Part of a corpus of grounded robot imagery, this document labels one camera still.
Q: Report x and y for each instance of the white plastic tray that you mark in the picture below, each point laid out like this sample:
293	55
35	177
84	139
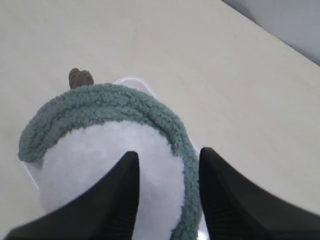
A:
140	82

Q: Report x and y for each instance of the dark green fuzzy fabric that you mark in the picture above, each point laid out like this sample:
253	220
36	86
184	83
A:
112	105

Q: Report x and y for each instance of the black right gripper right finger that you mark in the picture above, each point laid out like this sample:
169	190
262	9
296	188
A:
235	208

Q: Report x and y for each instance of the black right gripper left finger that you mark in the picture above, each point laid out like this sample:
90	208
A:
106	211

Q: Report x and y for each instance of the white curtain backdrop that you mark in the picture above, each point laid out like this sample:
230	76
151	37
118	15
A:
295	22

